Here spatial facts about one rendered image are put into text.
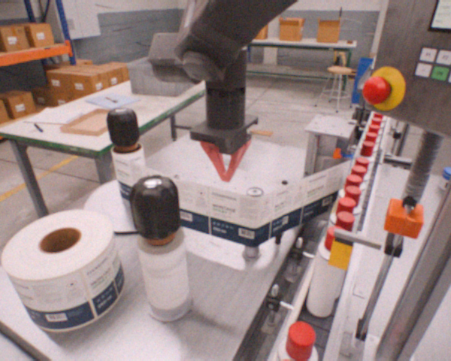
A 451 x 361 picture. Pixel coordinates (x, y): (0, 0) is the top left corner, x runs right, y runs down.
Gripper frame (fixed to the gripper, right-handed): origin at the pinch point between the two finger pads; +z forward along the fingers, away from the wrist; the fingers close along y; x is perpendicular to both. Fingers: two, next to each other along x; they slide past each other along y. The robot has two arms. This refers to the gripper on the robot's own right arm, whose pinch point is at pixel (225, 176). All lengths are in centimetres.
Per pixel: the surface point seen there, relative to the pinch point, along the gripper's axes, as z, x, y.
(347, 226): 11.1, 19.3, -11.1
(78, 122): 38, -136, -73
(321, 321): 30.5, 19.1, -4.3
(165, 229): 7.3, -6.6, 8.4
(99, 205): 29, -49, -11
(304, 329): 10.0, 18.0, 13.3
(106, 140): 39, -103, -63
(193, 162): 31, -41, -50
